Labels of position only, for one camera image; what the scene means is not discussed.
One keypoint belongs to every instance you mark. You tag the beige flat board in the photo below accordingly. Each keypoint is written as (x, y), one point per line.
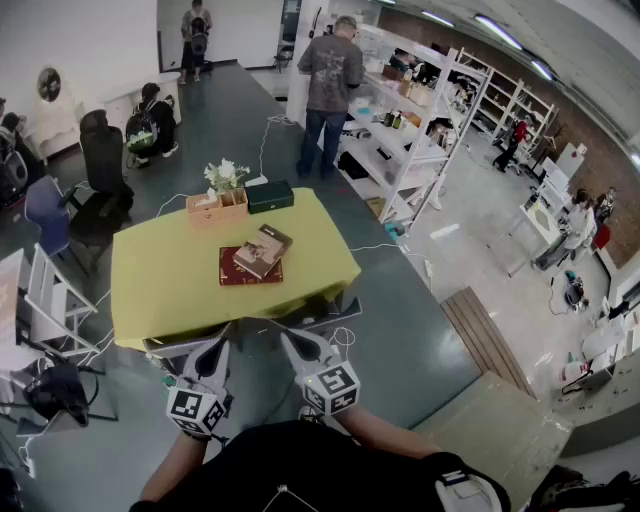
(490, 435)

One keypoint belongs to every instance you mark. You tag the small teal device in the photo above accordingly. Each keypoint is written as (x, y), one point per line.
(395, 229)

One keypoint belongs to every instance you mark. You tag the black bag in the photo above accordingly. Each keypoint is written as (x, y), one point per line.
(55, 390)

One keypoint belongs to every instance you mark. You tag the low white dresser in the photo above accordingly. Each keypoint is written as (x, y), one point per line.
(117, 100)

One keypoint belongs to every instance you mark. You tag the pink table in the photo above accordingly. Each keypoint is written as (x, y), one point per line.
(7, 290)

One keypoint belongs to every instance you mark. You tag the wicker tissue basket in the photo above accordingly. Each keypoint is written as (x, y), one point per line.
(215, 210)

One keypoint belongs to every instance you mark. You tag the white folding chair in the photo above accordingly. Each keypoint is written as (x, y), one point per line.
(47, 295)

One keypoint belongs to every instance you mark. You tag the black office chair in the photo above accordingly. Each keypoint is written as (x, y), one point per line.
(102, 150)

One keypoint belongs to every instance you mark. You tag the white flower bouquet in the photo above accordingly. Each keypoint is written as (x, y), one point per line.
(225, 172)

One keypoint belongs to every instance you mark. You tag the white power strip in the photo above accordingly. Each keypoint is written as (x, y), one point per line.
(257, 180)

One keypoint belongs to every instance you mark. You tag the white tote bag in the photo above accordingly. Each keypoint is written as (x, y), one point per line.
(580, 375)

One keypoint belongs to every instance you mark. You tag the yellow tablecloth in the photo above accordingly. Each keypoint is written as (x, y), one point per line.
(165, 280)

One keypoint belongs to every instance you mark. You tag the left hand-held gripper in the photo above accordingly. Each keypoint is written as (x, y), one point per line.
(192, 407)

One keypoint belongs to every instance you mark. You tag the person's left forearm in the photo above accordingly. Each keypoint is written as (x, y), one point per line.
(172, 470)

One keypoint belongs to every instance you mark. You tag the person's black shirt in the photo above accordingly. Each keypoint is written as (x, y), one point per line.
(325, 465)

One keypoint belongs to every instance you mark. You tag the person's right forearm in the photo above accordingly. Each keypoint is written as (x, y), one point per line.
(385, 432)

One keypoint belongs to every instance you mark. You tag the blue plastic chair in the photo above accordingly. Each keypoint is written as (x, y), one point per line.
(47, 210)

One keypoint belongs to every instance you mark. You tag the dark green box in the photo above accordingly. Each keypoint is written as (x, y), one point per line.
(270, 197)

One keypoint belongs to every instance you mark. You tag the wooden slatted board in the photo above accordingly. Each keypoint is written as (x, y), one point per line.
(480, 330)

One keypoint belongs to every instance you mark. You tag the brown photo-cover book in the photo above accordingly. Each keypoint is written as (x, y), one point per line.
(260, 247)

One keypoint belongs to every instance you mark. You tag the small cardboard box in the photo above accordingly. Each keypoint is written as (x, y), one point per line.
(375, 206)

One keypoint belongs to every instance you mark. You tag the white cabinet with round mirror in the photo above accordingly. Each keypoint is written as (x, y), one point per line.
(55, 125)

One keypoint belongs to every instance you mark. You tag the navy metal-frame chair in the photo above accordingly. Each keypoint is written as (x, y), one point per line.
(50, 425)

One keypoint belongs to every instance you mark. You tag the red gold-ornament book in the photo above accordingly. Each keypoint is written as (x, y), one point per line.
(227, 270)

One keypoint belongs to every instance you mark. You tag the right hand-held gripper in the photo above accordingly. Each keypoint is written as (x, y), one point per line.
(332, 390)

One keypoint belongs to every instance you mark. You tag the white shelving unit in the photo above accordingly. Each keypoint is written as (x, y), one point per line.
(395, 142)

